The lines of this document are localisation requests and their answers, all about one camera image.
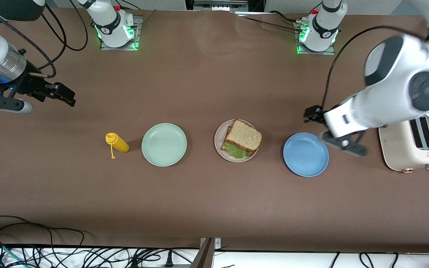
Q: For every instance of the dark metal fixture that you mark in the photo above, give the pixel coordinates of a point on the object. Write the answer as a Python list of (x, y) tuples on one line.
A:
[(220, 5)]

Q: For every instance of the green lettuce leaf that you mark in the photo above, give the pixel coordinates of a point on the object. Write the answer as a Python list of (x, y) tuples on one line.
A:
[(235, 150)]

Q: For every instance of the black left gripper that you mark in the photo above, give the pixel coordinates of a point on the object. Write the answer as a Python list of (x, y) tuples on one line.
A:
[(313, 112)]

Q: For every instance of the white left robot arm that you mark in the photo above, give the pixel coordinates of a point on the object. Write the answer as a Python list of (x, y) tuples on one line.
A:
[(393, 89)]

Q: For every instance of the blue plate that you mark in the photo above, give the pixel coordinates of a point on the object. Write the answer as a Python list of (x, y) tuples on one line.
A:
[(305, 154)]

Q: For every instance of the grey metal bracket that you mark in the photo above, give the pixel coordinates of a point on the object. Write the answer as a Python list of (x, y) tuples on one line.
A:
[(205, 257)]

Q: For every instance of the yellow mustard squeeze bottle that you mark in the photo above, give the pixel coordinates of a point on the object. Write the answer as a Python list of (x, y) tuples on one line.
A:
[(117, 143)]

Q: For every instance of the green plate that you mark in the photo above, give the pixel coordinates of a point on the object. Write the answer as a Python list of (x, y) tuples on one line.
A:
[(164, 144)]

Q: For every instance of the black power plug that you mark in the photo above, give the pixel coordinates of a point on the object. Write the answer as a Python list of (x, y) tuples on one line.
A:
[(168, 260)]

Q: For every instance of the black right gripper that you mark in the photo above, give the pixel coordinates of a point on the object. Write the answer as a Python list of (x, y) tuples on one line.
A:
[(32, 85)]

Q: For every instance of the brown bread slice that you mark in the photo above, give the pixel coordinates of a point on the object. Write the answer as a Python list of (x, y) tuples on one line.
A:
[(226, 146), (243, 136)]

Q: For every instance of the beige plate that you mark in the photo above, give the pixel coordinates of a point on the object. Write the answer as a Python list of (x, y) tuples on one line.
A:
[(220, 134)]

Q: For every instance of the white toaster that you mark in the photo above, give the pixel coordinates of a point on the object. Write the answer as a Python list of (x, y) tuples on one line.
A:
[(404, 149)]

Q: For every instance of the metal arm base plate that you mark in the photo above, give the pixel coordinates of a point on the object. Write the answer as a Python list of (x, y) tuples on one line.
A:
[(138, 33), (317, 53)]

